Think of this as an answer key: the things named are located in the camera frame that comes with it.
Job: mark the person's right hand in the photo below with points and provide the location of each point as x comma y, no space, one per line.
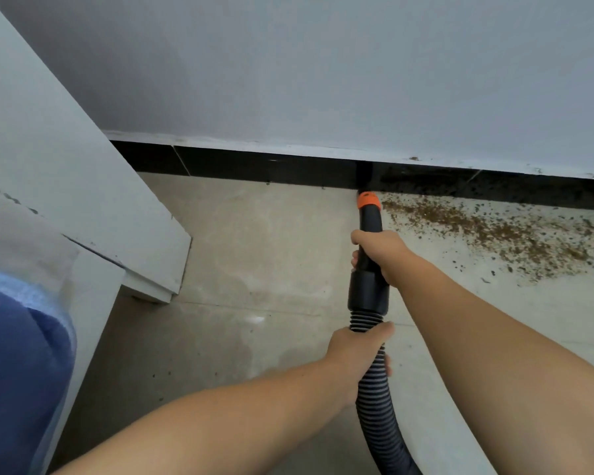
388,252

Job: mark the white bed frame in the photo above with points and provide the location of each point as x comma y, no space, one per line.
54,143

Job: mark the blue floral bed blanket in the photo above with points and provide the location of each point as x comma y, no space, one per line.
20,380

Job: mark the black skirting board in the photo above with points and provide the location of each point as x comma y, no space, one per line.
277,168

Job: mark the person's left hand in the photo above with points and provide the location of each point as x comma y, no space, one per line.
351,356

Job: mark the brown dirt debris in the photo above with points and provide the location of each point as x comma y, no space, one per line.
500,227

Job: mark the person's right forearm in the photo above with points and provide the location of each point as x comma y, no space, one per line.
500,366

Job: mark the person's left forearm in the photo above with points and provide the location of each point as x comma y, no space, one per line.
203,430

